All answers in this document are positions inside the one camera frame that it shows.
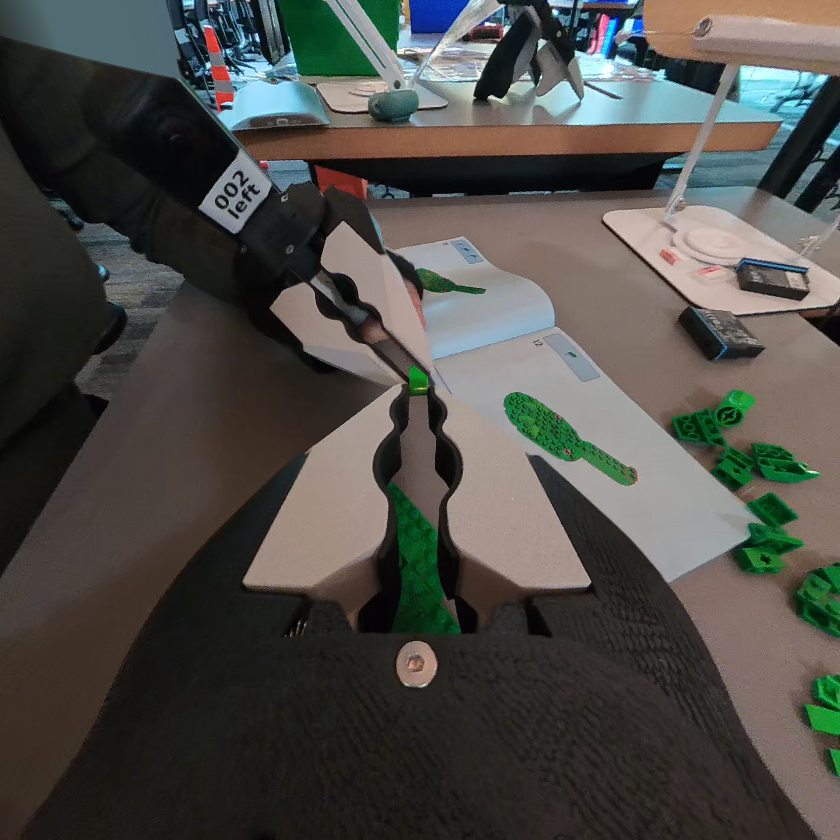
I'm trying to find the green bin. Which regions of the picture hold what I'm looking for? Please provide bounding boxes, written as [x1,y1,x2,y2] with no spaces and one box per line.
[278,0,403,77]

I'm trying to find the orange traffic cone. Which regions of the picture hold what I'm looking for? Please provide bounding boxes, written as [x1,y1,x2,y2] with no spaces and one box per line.
[203,24,236,110]

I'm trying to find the small green brick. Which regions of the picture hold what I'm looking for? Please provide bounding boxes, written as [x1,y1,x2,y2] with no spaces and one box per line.
[793,568,836,621]

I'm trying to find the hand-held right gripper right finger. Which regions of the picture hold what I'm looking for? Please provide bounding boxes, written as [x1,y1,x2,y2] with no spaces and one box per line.
[427,387,593,635]

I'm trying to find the white stand with flat base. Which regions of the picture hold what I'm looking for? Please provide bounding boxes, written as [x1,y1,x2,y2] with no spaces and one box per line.
[316,0,450,114]

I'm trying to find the cluster of green bricks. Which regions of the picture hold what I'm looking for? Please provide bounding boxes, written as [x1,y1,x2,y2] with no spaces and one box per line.
[671,390,822,576]

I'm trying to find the green brick paddle model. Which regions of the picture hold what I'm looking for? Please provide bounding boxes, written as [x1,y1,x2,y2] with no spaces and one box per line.
[386,482,462,636]

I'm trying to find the grey curved pad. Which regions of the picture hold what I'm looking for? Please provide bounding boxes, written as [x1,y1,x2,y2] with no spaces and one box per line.
[220,81,332,131]

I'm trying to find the teal round weight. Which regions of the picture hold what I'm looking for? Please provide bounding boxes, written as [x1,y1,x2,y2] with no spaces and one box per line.
[367,88,420,123]

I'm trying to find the plain black battery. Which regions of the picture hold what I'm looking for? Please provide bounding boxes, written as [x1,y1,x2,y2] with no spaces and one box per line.
[734,256,812,302]

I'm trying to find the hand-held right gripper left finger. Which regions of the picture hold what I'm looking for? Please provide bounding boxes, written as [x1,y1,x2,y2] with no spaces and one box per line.
[241,385,411,634]

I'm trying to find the white instruction booklet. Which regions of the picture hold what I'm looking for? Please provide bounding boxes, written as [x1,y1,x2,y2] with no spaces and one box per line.
[392,236,756,584]

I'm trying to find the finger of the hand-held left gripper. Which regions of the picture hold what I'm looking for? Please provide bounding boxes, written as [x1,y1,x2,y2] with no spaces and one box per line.
[318,220,437,395]
[269,284,406,385]

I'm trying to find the wood-edged long desk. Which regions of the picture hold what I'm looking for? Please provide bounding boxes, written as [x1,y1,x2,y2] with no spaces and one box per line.
[220,71,786,195]

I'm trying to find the green brick with cross hole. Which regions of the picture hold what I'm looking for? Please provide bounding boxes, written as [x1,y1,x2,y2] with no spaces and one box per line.
[810,563,840,639]

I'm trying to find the black battery with blue edge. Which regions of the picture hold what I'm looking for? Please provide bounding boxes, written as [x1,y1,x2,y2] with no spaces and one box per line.
[677,304,766,361]

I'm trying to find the black and white device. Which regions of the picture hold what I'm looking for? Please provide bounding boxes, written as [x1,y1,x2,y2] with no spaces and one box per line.
[472,0,585,103]

